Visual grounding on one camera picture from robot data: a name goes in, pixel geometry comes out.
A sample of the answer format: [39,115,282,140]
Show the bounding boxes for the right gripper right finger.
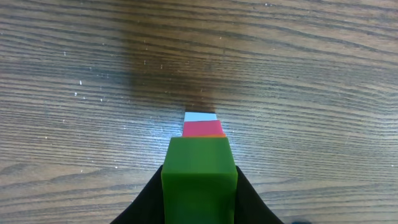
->
[234,166,285,224]

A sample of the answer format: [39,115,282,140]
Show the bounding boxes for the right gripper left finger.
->
[109,166,163,224]

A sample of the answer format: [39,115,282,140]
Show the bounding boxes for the green cube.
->
[160,136,239,224]

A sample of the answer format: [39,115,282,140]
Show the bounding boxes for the red cube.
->
[182,120,224,138]

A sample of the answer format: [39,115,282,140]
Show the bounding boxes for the white cube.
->
[183,111,218,123]

